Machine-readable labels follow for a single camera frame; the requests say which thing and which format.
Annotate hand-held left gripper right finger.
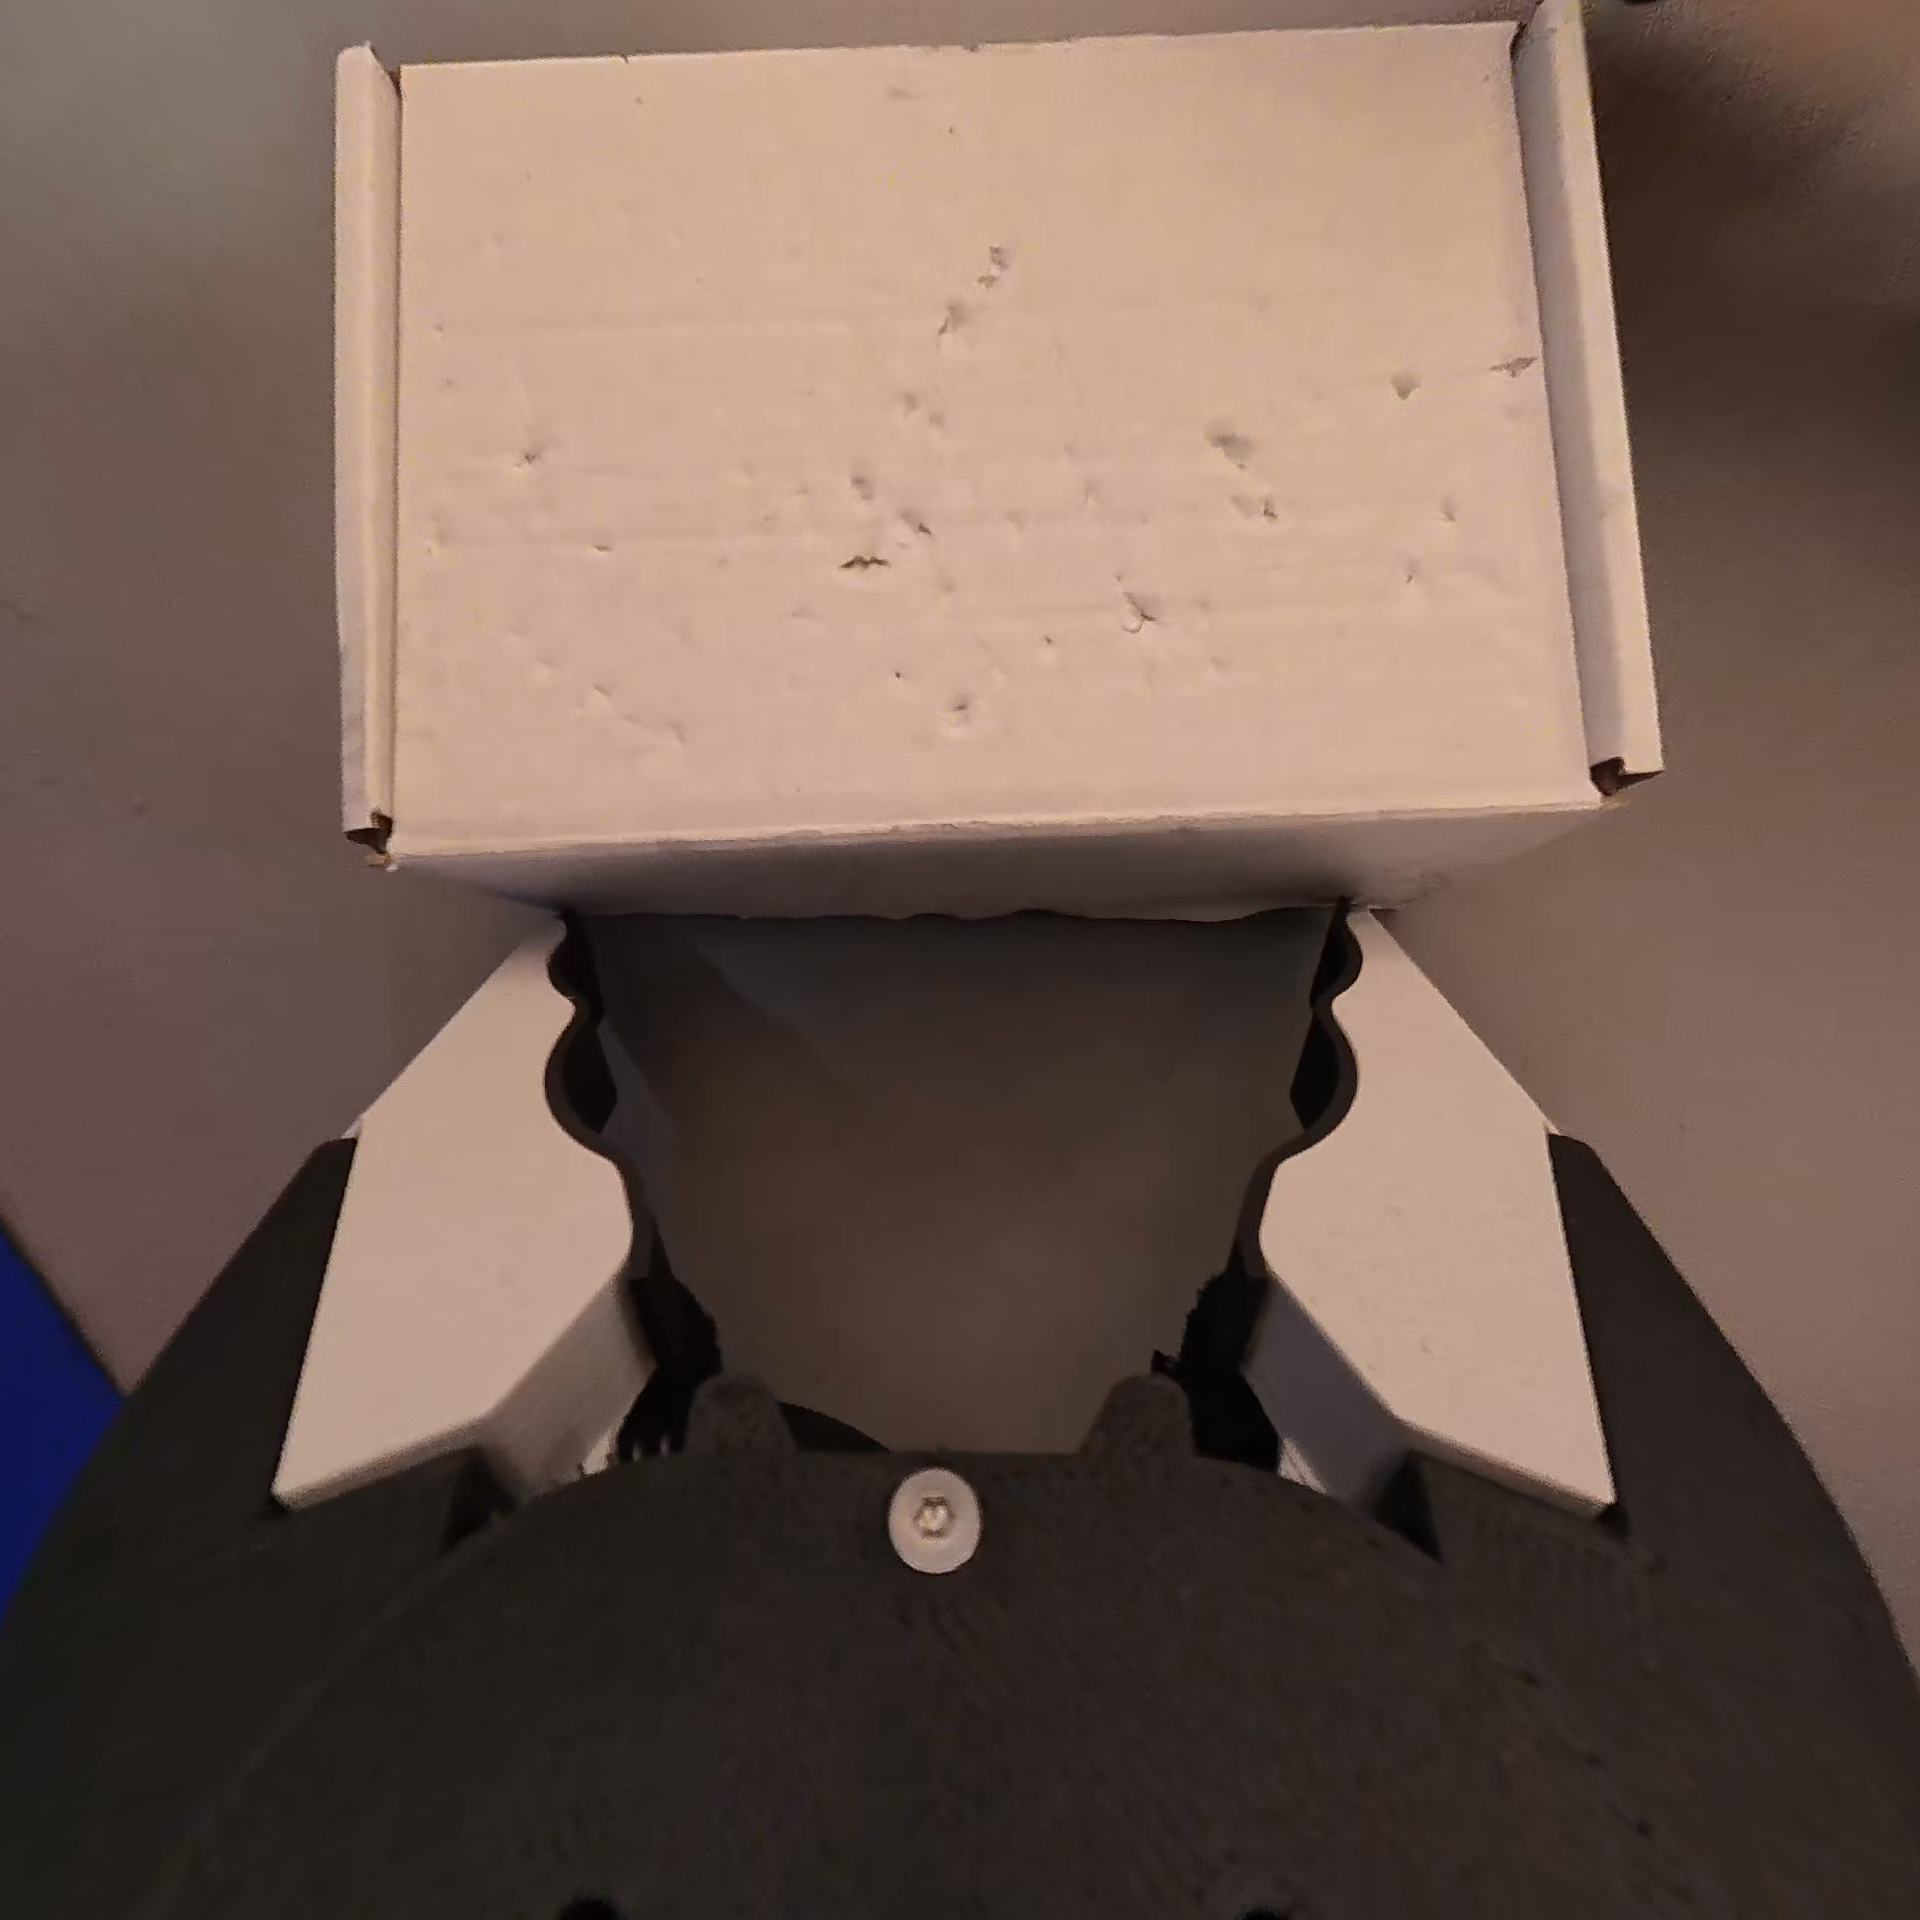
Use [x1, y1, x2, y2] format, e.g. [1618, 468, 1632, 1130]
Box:
[1156, 907, 1623, 1510]

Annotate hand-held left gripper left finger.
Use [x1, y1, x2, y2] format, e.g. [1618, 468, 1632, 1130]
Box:
[271, 919, 672, 1510]

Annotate blue plastic bin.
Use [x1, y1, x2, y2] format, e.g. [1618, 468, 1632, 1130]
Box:
[0, 1219, 124, 1617]

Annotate white cardboard mailer box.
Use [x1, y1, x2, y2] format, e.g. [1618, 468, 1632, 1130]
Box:
[337, 0, 1667, 919]

